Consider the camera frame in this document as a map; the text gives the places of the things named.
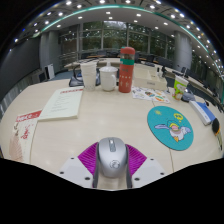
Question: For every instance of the black handheld microphone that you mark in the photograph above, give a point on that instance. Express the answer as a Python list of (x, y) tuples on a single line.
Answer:
[(216, 127)]

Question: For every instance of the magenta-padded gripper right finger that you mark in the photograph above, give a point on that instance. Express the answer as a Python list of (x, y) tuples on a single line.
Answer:
[(137, 159)]

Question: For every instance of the round teal cartoon mouse pad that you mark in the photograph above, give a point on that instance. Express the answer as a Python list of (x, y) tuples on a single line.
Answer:
[(168, 128)]

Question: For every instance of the dark office chairs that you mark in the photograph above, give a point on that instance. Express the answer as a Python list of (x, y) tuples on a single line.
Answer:
[(160, 60)]

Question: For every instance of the red and white magazine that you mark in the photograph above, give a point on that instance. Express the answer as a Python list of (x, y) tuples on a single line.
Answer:
[(23, 136)]

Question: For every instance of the grey desk microphone unit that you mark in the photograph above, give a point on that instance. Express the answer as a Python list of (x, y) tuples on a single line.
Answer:
[(188, 97)]

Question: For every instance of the ceiling lights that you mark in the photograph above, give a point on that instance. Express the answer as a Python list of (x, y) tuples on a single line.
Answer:
[(80, 16)]

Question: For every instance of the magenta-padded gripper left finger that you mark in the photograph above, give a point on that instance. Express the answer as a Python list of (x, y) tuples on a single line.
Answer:
[(87, 157)]

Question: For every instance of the silver computer mouse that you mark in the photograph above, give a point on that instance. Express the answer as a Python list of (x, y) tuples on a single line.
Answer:
[(112, 158)]

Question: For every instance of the white lidded mug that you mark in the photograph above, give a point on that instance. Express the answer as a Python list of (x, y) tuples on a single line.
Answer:
[(108, 79)]

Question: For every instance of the long curved conference table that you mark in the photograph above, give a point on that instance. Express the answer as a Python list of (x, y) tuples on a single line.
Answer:
[(110, 61)]

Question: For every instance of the black desk microphone unit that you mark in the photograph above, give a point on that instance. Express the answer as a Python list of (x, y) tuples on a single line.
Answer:
[(74, 81)]

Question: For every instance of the green and white paper cup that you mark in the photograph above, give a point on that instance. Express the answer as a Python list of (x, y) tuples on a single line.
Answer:
[(180, 88)]

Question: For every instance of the white booklet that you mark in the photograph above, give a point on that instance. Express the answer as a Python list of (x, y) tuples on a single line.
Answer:
[(62, 104)]

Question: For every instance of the blue and white book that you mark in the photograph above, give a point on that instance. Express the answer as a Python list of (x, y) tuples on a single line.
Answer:
[(201, 111)]

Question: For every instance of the colourful sticker sheet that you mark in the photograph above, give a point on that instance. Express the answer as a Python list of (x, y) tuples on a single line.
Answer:
[(150, 94)]

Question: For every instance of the red bottle with green band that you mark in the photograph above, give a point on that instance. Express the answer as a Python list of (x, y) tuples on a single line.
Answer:
[(126, 75)]

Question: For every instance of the white cardboard box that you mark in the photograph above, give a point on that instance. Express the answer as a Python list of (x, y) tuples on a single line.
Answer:
[(148, 81)]

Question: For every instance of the white floor appliance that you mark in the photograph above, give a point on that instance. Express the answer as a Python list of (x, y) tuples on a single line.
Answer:
[(50, 71)]

